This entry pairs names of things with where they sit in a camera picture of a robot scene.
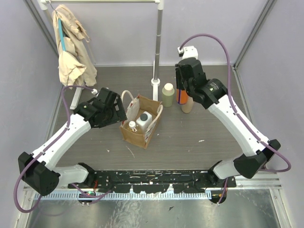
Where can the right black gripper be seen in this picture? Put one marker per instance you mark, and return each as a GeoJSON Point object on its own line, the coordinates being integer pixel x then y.
{"type": "Point", "coordinates": [178, 84]}

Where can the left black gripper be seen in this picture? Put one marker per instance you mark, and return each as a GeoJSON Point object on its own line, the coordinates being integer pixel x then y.
{"type": "Point", "coordinates": [116, 107]}

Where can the orange blue spray bottle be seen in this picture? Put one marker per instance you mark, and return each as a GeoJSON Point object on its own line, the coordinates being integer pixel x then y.
{"type": "Point", "coordinates": [181, 96]}

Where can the brown canvas tote bag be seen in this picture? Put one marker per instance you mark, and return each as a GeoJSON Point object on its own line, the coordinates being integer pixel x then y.
{"type": "Point", "coordinates": [136, 107]}

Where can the green bottle beige cap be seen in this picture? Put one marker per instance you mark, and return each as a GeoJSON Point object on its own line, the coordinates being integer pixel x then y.
{"type": "Point", "coordinates": [167, 95]}

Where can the clear amber liquid bottle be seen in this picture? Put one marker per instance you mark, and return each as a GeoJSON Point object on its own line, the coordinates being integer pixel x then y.
{"type": "Point", "coordinates": [132, 127]}

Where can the beige pump bottle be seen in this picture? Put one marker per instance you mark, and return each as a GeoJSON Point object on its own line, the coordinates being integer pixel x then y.
{"type": "Point", "coordinates": [188, 106]}

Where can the white bottle grey cap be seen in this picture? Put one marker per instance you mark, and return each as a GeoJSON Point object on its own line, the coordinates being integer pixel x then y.
{"type": "Point", "coordinates": [144, 120]}

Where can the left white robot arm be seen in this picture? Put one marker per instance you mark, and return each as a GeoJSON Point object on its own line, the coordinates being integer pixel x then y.
{"type": "Point", "coordinates": [39, 168]}

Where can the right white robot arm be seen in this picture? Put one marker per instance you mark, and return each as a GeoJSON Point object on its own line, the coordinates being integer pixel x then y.
{"type": "Point", "coordinates": [256, 148]}

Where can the beige hanging cloth garment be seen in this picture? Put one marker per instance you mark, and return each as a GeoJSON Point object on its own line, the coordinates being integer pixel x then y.
{"type": "Point", "coordinates": [74, 65]}

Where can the blue clothes hanger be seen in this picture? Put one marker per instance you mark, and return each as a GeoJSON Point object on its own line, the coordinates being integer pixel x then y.
{"type": "Point", "coordinates": [61, 34]}

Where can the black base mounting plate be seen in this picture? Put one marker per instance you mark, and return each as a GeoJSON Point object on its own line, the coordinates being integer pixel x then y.
{"type": "Point", "coordinates": [151, 181]}

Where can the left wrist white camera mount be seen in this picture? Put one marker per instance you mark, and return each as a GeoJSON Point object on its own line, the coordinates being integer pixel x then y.
{"type": "Point", "coordinates": [94, 91]}

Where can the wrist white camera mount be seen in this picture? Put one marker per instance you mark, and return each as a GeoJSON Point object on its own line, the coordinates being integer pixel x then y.
{"type": "Point", "coordinates": [94, 91]}
{"type": "Point", "coordinates": [188, 52]}

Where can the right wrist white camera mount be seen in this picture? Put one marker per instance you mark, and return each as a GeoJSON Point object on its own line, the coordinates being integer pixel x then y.
{"type": "Point", "coordinates": [188, 52]}

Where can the slotted cable duct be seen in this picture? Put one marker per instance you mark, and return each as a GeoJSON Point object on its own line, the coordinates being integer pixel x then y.
{"type": "Point", "coordinates": [170, 195]}

